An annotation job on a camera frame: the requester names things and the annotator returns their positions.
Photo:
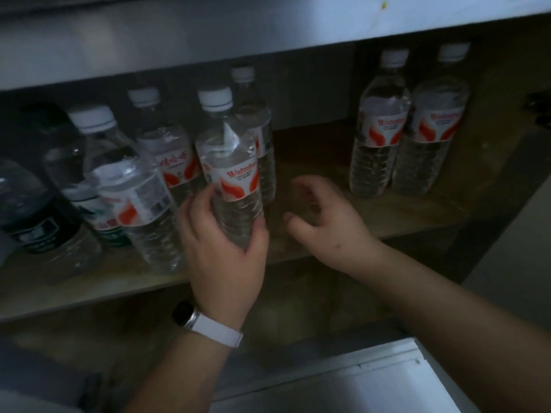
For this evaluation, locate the person's right hand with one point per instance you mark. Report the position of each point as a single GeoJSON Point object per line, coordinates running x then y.
{"type": "Point", "coordinates": [331, 227]}

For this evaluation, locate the person's left hand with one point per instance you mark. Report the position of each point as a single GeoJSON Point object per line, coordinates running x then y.
{"type": "Point", "coordinates": [228, 270]}

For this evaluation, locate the green cap water bottle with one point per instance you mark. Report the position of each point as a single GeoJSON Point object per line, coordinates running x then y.
{"type": "Point", "coordinates": [64, 167]}

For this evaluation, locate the dark green label water bottle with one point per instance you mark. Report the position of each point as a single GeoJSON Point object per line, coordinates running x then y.
{"type": "Point", "coordinates": [30, 202]}

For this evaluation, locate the person's left forearm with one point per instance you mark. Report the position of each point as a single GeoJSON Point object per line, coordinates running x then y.
{"type": "Point", "coordinates": [185, 374]}

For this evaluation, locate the person's right forearm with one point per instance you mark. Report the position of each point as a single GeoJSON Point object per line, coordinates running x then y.
{"type": "Point", "coordinates": [452, 331]}

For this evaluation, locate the white smartwatch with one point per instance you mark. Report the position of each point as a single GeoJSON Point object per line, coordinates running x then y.
{"type": "Point", "coordinates": [211, 326]}

